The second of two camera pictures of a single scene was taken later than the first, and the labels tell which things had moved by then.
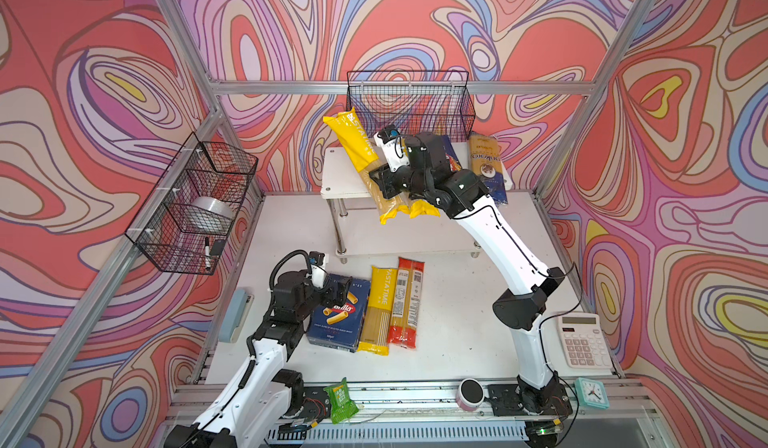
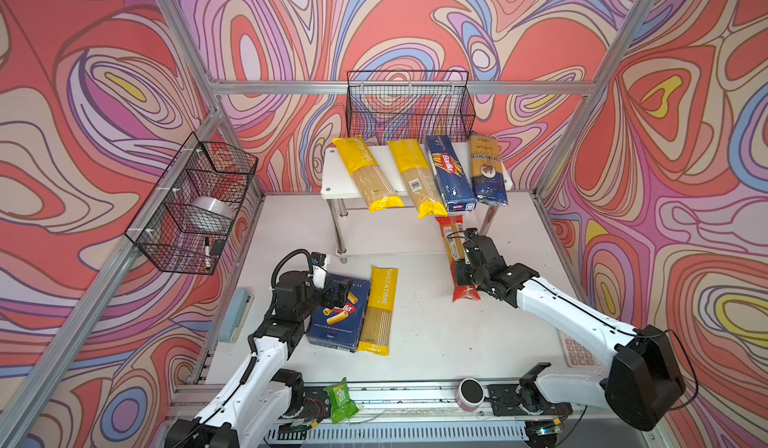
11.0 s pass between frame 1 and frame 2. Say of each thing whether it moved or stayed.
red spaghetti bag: moved
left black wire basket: stayed
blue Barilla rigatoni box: stayed
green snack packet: stayed
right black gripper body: moved
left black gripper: stayed
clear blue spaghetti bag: stayed
